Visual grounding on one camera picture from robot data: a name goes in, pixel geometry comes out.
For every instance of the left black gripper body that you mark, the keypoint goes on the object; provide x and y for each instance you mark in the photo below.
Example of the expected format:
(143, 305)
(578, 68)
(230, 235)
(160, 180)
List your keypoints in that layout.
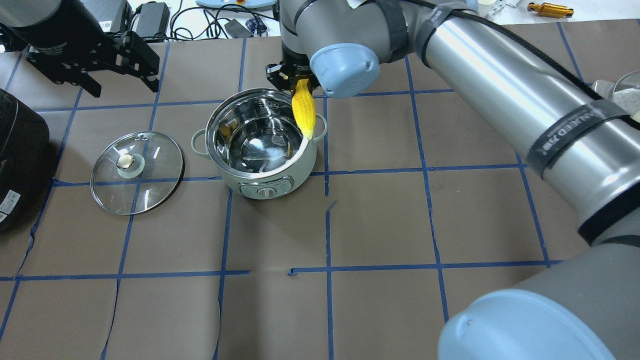
(44, 31)

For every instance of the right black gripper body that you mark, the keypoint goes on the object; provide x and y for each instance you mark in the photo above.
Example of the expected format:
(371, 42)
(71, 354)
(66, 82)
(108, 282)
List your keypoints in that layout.
(295, 66)

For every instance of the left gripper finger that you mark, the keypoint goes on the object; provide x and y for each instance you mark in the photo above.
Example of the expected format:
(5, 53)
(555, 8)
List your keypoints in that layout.
(152, 82)
(90, 85)

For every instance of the yellow corn cob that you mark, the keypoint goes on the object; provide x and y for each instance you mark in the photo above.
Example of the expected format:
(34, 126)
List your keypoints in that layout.
(303, 108)

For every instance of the glass pot lid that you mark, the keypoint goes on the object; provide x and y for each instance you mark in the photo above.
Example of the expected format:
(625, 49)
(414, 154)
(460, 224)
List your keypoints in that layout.
(137, 173)

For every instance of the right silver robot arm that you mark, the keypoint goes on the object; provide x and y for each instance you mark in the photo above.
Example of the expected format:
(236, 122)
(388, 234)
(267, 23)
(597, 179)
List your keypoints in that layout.
(584, 146)

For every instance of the black power adapter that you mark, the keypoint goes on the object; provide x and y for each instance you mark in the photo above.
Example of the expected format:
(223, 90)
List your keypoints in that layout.
(153, 22)

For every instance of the black rice cooker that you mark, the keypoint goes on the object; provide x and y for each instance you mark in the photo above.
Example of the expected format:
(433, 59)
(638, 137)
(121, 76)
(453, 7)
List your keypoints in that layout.
(24, 148)

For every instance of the gold metal cylinder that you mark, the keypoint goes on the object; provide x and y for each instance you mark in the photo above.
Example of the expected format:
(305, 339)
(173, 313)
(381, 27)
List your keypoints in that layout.
(550, 10)

